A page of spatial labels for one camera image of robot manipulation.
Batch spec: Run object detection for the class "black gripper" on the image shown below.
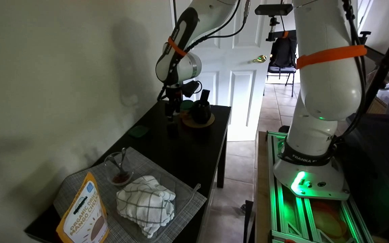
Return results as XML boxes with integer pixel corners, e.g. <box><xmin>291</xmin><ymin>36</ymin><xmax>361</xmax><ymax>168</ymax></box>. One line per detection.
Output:
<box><xmin>164</xmin><ymin>79</ymin><xmax>186</xmax><ymax>125</ymax></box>

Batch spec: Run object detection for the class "green round cup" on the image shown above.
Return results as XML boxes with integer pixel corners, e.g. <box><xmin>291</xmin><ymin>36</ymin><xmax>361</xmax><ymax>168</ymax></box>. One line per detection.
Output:
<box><xmin>179</xmin><ymin>98</ymin><xmax>195</xmax><ymax>114</ymax></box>

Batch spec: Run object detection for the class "black side table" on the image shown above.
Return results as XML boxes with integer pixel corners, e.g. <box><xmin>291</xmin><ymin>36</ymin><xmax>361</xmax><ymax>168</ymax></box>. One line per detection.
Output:
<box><xmin>23</xmin><ymin>98</ymin><xmax>233</xmax><ymax>243</ymax></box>

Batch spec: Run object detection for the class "round wooden coaster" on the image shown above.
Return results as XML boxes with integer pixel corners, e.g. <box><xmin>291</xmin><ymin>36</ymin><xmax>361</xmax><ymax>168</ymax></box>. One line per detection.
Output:
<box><xmin>180</xmin><ymin>112</ymin><xmax>217</xmax><ymax>131</ymax></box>

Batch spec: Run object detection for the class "flat green object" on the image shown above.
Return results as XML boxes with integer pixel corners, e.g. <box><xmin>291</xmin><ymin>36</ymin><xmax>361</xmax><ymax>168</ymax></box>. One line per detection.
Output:
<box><xmin>127</xmin><ymin>124</ymin><xmax>152</xmax><ymax>139</ymax></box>

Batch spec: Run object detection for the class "grey grid cutting mat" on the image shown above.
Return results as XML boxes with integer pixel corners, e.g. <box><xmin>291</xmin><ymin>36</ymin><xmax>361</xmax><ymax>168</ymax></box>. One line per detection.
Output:
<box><xmin>52</xmin><ymin>145</ymin><xmax>208</xmax><ymax>243</ymax></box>

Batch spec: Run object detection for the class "metal utensil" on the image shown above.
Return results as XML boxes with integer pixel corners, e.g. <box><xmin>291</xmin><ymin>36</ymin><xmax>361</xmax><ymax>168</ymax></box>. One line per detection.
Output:
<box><xmin>119</xmin><ymin>145</ymin><xmax>130</xmax><ymax>175</ymax></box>

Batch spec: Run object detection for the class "white panel door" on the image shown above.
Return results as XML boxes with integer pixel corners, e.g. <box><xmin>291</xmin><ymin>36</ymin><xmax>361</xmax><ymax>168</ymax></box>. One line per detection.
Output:
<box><xmin>176</xmin><ymin>0</ymin><xmax>273</xmax><ymax>141</ymax></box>

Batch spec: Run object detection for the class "white checkered cloth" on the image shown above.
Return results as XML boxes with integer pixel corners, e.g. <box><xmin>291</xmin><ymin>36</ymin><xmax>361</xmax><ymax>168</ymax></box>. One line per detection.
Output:
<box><xmin>115</xmin><ymin>174</ymin><xmax>179</xmax><ymax>239</ymax></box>

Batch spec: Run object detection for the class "blue folding chair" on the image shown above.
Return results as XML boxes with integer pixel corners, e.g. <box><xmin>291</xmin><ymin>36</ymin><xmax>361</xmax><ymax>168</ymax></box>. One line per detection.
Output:
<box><xmin>263</xmin><ymin>64</ymin><xmax>298</xmax><ymax>98</ymax></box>

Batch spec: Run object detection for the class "black backpack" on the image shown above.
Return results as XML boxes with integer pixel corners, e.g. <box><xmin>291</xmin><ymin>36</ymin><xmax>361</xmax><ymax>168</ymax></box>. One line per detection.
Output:
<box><xmin>269</xmin><ymin>31</ymin><xmax>299</xmax><ymax>68</ymax></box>

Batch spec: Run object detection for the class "black floor stand leg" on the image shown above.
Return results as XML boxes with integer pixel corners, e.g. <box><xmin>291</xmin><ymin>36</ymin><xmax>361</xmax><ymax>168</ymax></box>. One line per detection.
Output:
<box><xmin>241</xmin><ymin>199</ymin><xmax>257</xmax><ymax>243</ymax></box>

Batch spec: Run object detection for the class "orange food packet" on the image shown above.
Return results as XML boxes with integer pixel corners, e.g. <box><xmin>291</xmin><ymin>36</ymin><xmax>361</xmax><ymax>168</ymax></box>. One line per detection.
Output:
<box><xmin>56</xmin><ymin>171</ymin><xmax>111</xmax><ymax>243</ymax></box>

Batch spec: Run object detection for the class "black metal rack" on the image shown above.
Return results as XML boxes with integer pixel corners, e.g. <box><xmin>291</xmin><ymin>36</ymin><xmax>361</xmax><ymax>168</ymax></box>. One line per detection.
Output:
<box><xmin>338</xmin><ymin>17</ymin><xmax>389</xmax><ymax>243</ymax></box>

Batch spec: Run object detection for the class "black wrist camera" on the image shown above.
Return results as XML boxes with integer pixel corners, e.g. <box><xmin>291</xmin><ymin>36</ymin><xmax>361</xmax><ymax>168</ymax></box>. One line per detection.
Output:
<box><xmin>180</xmin><ymin>79</ymin><xmax>204</xmax><ymax>98</ymax></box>

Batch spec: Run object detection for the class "narrow orange cable strap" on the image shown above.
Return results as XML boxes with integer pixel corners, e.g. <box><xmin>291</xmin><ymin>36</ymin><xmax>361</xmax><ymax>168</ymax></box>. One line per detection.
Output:
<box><xmin>167</xmin><ymin>36</ymin><xmax>190</xmax><ymax>58</ymax></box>

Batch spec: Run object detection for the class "black forearm cable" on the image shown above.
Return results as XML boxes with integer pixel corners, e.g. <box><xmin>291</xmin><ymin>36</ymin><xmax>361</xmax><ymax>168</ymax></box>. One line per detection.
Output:
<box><xmin>172</xmin><ymin>0</ymin><xmax>253</xmax><ymax>52</ymax></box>

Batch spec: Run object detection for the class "gold door handle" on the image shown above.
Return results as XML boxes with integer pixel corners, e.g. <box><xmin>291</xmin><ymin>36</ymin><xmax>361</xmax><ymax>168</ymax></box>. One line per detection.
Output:
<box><xmin>248</xmin><ymin>52</ymin><xmax>269</xmax><ymax>64</ymax></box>

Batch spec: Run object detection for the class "black stereo camera on mount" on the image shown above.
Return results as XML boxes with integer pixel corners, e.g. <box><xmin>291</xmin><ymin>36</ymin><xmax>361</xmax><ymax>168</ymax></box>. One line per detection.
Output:
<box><xmin>254</xmin><ymin>2</ymin><xmax>295</xmax><ymax>43</ymax></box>

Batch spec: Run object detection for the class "aluminium rail base frame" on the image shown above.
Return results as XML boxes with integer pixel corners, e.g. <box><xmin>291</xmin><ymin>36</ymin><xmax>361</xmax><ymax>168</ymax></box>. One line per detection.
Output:
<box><xmin>267</xmin><ymin>129</ymin><xmax>377</xmax><ymax>243</ymax></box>

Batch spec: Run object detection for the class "wide orange cable strap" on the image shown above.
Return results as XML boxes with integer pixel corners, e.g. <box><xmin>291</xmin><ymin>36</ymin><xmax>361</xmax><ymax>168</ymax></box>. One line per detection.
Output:
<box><xmin>296</xmin><ymin>43</ymin><xmax>369</xmax><ymax>70</ymax></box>

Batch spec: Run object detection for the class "black cable along arm base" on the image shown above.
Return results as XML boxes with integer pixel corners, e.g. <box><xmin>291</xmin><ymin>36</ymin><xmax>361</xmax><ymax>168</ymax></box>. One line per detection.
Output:
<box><xmin>341</xmin><ymin>0</ymin><xmax>371</xmax><ymax>139</ymax></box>

